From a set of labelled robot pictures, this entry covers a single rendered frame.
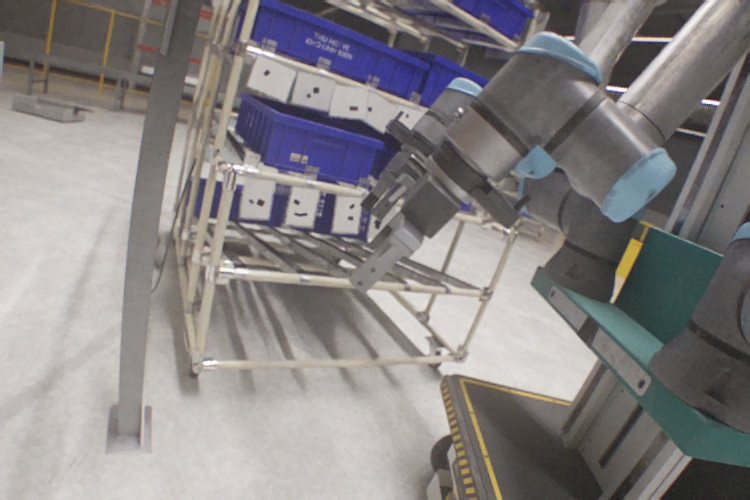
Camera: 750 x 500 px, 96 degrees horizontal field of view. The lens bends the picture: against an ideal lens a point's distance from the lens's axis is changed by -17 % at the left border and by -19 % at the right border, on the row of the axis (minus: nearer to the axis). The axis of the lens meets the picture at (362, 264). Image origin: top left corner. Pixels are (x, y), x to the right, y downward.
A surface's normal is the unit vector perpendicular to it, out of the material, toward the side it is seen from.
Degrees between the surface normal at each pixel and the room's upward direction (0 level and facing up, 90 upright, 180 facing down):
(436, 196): 97
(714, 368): 70
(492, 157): 102
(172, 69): 90
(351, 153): 93
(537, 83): 88
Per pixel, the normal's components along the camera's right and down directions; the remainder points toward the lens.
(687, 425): -0.96, -0.29
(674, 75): -0.58, 0.00
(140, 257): 0.40, 0.42
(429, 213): -0.21, 0.38
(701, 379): -0.70, -0.40
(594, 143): -0.52, 0.30
